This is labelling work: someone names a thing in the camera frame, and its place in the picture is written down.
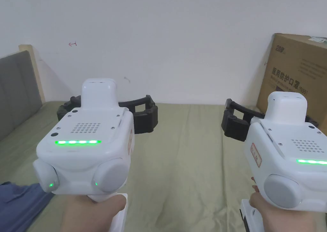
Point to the person's right hand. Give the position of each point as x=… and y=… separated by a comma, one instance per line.
x=272, y=219

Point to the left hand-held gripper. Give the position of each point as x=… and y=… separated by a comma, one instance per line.
x=84, y=150

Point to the grey padded headboard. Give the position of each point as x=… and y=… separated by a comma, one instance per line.
x=15, y=88

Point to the dark blue shirt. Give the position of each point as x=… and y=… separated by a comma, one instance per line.
x=18, y=206

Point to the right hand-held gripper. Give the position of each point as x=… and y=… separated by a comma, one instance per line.
x=286, y=150

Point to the brown cardboard carton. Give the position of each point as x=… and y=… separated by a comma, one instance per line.
x=293, y=63

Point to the person's left hand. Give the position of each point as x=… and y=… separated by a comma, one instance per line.
x=89, y=216

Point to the bed with pale green sheet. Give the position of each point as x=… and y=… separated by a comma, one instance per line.
x=184, y=152

